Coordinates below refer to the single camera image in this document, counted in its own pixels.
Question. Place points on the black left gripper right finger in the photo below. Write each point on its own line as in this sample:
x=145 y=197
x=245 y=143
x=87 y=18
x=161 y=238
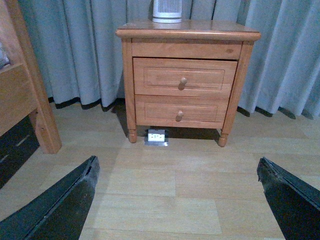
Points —
x=294 y=203

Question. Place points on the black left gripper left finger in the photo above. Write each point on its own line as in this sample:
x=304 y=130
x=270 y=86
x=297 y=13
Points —
x=60 y=212

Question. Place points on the wooden drawer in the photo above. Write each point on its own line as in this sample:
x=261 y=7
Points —
x=177 y=111
x=183 y=77

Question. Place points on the floor power outlet box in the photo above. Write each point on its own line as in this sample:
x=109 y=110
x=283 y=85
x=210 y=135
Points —
x=156 y=137

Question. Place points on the grey curtain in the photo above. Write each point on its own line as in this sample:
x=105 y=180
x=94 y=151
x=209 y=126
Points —
x=80 y=58

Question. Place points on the wooden nightstand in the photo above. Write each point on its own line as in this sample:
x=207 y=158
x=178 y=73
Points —
x=192 y=40

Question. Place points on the white slatted air purifier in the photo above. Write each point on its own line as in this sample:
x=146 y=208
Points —
x=167 y=11

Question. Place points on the wooden bed frame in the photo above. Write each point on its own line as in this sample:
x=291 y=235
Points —
x=22 y=91

